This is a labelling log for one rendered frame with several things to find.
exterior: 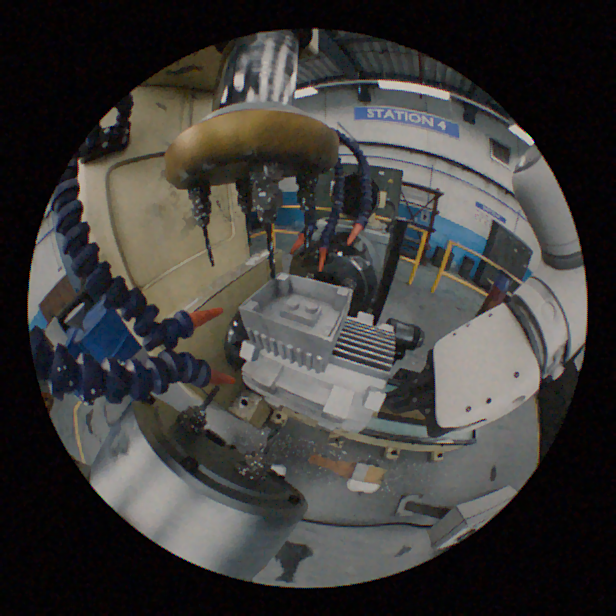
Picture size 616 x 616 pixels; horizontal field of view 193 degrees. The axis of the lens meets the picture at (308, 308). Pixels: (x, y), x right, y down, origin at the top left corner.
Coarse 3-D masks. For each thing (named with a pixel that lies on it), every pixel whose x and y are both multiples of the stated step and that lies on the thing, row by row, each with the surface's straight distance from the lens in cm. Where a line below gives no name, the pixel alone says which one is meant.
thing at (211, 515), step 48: (144, 432) 16; (192, 432) 24; (96, 480) 24; (144, 480) 16; (192, 480) 14; (240, 480) 18; (144, 528) 19; (192, 528) 16; (240, 528) 16; (288, 528) 20; (240, 576) 24
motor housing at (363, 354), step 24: (360, 336) 23; (384, 336) 24; (288, 360) 23; (336, 360) 21; (360, 360) 21; (384, 360) 22; (288, 384) 22; (312, 384) 22; (336, 384) 22; (360, 384) 22; (384, 384) 22; (312, 408) 23; (360, 408) 23
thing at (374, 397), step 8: (384, 328) 28; (392, 328) 28; (248, 344) 24; (256, 344) 24; (240, 352) 25; (248, 352) 24; (256, 352) 24; (248, 360) 24; (368, 392) 20; (376, 392) 20; (384, 392) 21; (368, 400) 21; (376, 400) 21; (368, 408) 21; (376, 408) 21
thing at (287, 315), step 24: (264, 288) 24; (288, 288) 27; (312, 288) 25; (336, 288) 24; (240, 312) 21; (264, 312) 24; (288, 312) 22; (312, 312) 21; (336, 312) 24; (264, 336) 21; (288, 336) 19; (312, 336) 17; (336, 336) 19; (312, 360) 20
